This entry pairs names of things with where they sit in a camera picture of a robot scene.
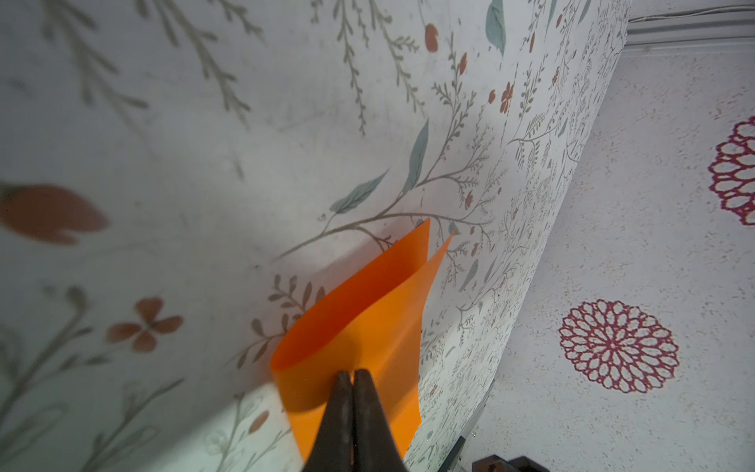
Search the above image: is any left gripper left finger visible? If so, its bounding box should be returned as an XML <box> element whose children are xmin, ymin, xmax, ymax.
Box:
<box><xmin>303</xmin><ymin>372</ymin><xmax>354</xmax><ymax>472</ymax></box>

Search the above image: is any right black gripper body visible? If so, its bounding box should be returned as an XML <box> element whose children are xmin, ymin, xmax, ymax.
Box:
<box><xmin>471</xmin><ymin>455</ymin><xmax>549</xmax><ymax>472</ymax></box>

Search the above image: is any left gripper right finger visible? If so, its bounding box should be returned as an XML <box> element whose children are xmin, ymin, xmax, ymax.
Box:
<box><xmin>353</xmin><ymin>369</ymin><xmax>408</xmax><ymax>472</ymax></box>

